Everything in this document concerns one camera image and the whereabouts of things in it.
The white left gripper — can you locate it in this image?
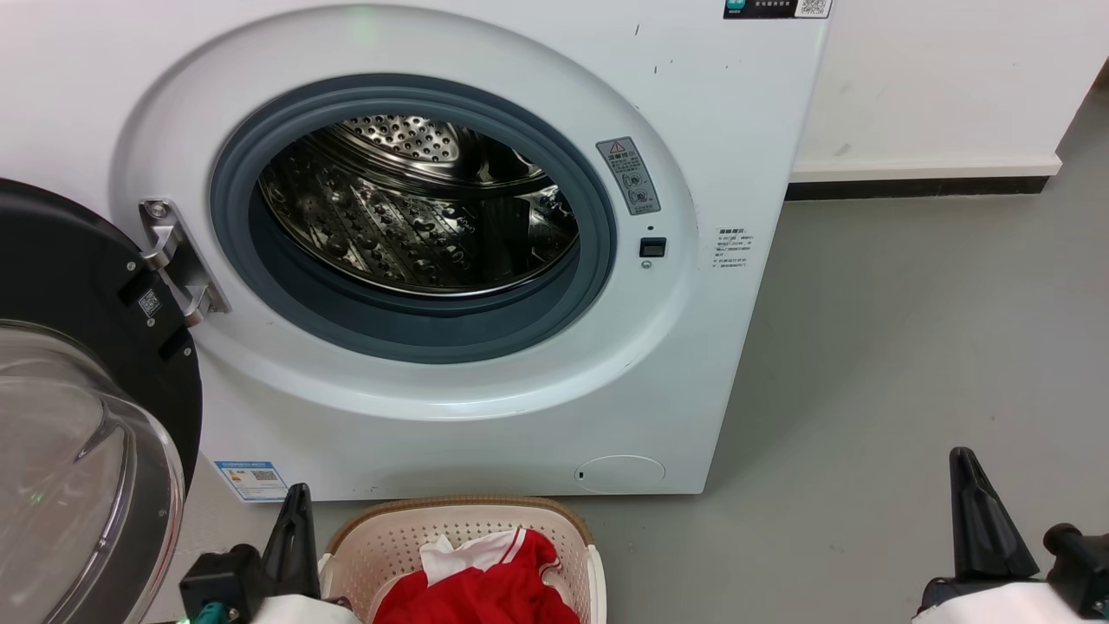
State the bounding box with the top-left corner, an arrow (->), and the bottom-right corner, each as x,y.
258,484 -> 360,624

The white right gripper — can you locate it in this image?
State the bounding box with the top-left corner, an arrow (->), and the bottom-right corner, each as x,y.
911,447 -> 1080,624

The red and white garment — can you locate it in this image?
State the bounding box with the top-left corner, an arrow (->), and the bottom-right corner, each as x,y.
373,527 -> 581,624

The cream perforated laundry basket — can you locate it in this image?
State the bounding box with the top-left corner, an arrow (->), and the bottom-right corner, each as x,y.
319,496 -> 607,624

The stainless steel washing machine drum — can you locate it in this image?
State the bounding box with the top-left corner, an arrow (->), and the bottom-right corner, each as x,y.
258,114 -> 580,297

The black glass washer door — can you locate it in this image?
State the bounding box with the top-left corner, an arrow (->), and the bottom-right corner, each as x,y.
0,178 -> 204,624

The blue energy label sticker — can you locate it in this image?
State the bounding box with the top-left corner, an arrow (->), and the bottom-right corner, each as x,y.
214,460 -> 289,503

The white front-load washing machine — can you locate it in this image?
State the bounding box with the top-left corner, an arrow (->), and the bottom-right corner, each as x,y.
0,0 -> 833,504

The silver metal door hinge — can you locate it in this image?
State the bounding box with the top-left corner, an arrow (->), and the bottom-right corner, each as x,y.
139,198 -> 231,328

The round filter access cover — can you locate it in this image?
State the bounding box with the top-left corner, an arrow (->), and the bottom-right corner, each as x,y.
574,455 -> 666,495

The black baseboard strip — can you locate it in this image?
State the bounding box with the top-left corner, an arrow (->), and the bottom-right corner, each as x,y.
786,176 -> 1051,202

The printed instruction text label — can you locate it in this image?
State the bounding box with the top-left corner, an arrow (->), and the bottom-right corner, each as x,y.
714,227 -> 756,271

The grey warning label sticker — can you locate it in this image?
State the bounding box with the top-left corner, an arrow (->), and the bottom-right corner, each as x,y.
596,136 -> 661,216

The dark QR code sticker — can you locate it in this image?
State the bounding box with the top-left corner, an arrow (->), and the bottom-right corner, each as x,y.
723,0 -> 833,20

